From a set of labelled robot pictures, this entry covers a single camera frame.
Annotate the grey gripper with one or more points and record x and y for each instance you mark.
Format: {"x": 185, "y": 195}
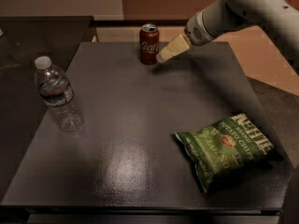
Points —
{"x": 195, "y": 32}

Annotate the red coke can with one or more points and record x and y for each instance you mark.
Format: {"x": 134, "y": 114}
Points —
{"x": 149, "y": 43}

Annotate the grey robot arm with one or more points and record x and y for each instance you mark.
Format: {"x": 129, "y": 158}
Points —
{"x": 278, "y": 19}

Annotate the green jalapeno chip bag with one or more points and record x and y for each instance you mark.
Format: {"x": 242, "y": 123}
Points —
{"x": 225, "y": 148}

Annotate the clear plastic water bottle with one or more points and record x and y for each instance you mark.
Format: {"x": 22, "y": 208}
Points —
{"x": 57, "y": 94}

